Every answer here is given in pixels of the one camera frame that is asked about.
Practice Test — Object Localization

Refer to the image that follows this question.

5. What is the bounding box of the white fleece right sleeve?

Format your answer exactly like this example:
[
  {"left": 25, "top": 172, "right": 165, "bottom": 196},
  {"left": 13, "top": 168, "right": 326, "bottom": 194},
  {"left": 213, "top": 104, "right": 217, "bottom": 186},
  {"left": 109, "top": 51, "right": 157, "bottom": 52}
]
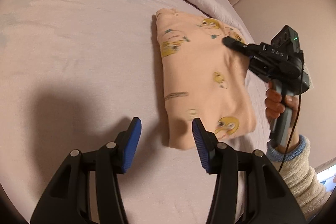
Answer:
[{"left": 266, "top": 135, "right": 331, "bottom": 219}]

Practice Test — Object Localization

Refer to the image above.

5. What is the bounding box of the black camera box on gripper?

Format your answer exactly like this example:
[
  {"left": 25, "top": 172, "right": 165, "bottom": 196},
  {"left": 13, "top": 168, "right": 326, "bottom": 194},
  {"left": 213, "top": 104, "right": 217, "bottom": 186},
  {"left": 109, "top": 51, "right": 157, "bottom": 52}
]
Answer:
[{"left": 270, "top": 25, "right": 301, "bottom": 55}]

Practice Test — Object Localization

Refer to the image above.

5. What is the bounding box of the peach cartoon print garment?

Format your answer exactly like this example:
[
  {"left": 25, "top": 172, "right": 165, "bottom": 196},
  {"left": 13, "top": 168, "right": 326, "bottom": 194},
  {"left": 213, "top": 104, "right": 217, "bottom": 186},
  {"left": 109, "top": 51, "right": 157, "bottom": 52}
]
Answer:
[{"left": 156, "top": 9, "right": 257, "bottom": 150}]

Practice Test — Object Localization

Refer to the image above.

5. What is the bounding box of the person's right hand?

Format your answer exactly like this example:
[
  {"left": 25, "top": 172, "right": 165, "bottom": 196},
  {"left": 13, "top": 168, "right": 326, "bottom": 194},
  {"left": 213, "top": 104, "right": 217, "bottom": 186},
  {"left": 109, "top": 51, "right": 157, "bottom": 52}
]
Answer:
[{"left": 265, "top": 82, "right": 299, "bottom": 154}]

